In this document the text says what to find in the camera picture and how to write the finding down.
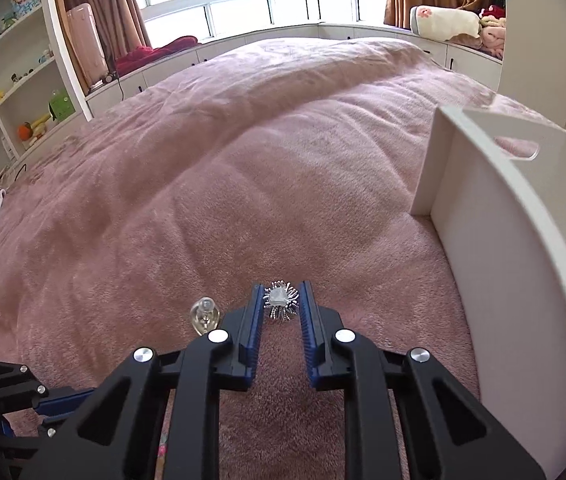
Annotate red cushion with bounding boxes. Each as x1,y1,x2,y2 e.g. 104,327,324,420
115,36,199,77

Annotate white window cabinets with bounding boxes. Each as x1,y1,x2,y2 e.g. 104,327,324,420
86,22,502,117

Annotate white toy shelf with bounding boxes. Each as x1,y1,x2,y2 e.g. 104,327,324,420
0,0,92,179

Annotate brown curtain left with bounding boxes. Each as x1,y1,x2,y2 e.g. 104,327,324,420
55,0,150,93

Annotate pink plush toy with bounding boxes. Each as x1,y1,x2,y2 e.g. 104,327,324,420
479,4,506,60

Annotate pink suitcase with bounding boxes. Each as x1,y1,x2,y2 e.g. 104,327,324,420
67,3,108,87

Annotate white plastic storage bin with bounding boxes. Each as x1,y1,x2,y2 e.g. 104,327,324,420
411,107,566,479

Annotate pink bed blanket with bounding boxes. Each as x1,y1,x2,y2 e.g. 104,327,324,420
0,38,543,479

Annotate silver spiky brooch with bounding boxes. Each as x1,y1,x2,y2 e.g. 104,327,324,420
263,281,299,321

